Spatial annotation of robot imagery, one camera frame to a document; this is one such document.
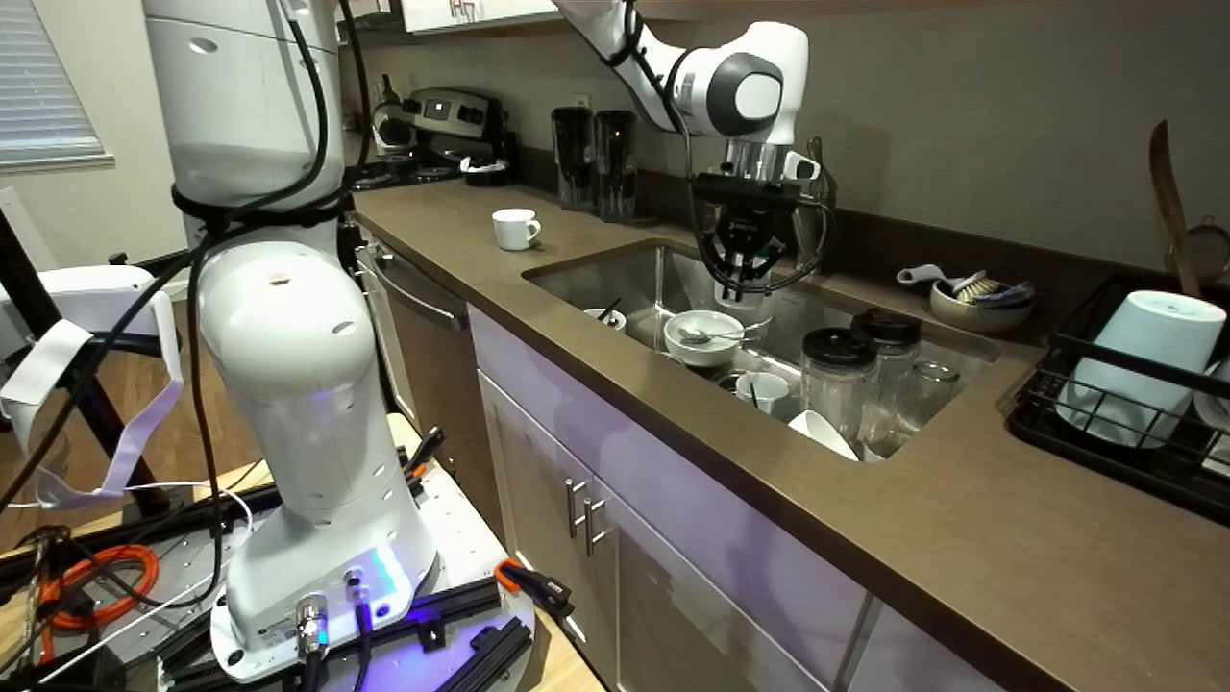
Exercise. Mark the wooden spatula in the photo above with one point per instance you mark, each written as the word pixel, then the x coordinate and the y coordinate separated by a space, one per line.
pixel 1170 193

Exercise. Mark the pale blue cup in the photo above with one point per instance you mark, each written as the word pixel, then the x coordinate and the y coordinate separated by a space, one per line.
pixel 1138 358

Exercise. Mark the round strainer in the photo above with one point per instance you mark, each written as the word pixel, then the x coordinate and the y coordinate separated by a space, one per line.
pixel 1212 254

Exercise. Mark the black tumbler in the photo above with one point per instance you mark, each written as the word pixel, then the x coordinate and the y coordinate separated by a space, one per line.
pixel 574 156

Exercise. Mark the clear jar black lid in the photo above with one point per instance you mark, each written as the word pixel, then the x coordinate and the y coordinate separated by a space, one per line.
pixel 838 377
pixel 888 334

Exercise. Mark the small white cup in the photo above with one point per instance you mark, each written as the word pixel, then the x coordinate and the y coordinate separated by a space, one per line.
pixel 768 392

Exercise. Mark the stainless steel sink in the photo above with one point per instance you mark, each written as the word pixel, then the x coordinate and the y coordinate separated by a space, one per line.
pixel 618 276

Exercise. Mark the black tripod stand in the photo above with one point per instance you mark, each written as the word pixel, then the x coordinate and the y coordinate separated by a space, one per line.
pixel 77 386

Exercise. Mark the silver black appliance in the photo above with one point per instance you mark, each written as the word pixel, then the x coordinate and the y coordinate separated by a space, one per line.
pixel 449 119

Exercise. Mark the metal spoon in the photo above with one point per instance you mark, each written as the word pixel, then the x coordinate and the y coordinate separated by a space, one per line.
pixel 699 334

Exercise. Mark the white robot table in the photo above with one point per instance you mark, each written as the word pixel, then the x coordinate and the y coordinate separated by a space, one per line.
pixel 465 524

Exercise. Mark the white plastic scoop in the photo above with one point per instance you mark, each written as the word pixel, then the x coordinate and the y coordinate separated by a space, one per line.
pixel 922 276

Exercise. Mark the white upper cabinets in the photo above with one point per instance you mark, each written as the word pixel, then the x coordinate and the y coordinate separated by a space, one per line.
pixel 473 14

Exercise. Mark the window blind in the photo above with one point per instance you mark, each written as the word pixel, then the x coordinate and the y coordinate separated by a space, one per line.
pixel 39 77

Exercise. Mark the wooden board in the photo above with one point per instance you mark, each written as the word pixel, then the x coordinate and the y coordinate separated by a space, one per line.
pixel 236 483

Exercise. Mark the built-in dishwasher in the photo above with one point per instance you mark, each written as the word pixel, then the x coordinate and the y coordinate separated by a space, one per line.
pixel 430 370

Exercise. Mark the lower kitchen cabinet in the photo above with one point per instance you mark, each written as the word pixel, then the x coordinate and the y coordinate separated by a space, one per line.
pixel 695 541

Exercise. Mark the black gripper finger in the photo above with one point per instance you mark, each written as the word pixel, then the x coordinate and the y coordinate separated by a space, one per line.
pixel 733 276
pixel 778 276

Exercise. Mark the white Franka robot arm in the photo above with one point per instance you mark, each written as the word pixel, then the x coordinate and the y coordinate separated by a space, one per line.
pixel 308 370

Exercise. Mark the white plastic box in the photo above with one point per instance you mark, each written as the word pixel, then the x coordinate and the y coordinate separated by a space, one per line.
pixel 96 299

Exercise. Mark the black coffee maker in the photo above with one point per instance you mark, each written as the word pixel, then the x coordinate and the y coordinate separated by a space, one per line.
pixel 618 160

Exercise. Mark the white bowl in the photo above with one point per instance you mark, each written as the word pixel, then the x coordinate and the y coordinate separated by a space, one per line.
pixel 700 341

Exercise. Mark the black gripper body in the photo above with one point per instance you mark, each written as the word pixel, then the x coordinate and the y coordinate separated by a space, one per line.
pixel 759 213

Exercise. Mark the white oval plate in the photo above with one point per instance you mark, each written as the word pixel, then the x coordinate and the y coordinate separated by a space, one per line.
pixel 820 434

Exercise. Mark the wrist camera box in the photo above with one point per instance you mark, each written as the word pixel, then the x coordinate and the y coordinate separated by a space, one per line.
pixel 797 168

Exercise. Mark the small white dish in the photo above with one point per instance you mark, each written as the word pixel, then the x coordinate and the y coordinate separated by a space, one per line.
pixel 600 317

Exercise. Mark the black aluminium frame rails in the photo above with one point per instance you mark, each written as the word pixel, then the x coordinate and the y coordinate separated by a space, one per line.
pixel 473 602

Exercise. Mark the orange black clamp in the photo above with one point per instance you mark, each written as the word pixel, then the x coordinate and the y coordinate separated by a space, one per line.
pixel 541 588

